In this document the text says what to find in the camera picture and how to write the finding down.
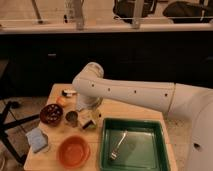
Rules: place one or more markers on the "whiteboard eraser with wooden back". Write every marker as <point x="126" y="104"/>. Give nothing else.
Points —
<point x="88" y="119"/>

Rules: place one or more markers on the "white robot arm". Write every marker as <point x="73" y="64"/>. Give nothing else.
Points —
<point x="173" y="99"/>

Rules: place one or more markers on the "dark red bowl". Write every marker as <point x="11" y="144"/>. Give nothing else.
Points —
<point x="51" y="114"/>

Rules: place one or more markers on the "red orange bowl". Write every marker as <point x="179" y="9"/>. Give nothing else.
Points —
<point x="73" y="152"/>

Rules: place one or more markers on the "small metal cup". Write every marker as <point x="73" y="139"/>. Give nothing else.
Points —
<point x="72" y="118"/>

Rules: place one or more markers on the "small orange object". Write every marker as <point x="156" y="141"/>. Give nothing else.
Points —
<point x="61" y="101"/>

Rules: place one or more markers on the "green plastic tray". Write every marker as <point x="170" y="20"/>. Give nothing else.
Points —
<point x="143" y="149"/>

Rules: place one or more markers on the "metal fork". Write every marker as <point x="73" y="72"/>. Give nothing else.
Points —
<point x="115" y="150"/>

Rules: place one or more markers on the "blue sponge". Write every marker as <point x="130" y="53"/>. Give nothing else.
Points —
<point x="37" y="139"/>

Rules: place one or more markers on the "black chair base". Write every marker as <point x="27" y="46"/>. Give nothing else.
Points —
<point x="6" y="126"/>

